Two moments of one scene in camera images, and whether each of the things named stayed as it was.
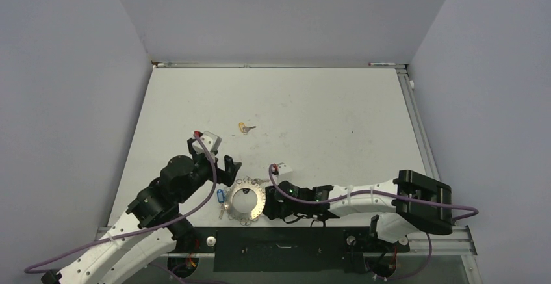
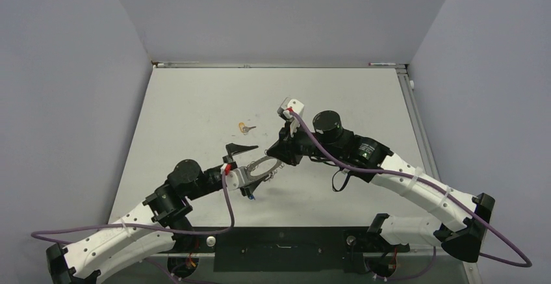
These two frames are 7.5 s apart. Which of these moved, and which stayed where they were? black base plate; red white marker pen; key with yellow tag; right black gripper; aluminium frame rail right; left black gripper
Moved: right black gripper; left black gripper
Stayed: key with yellow tag; red white marker pen; black base plate; aluminium frame rail right
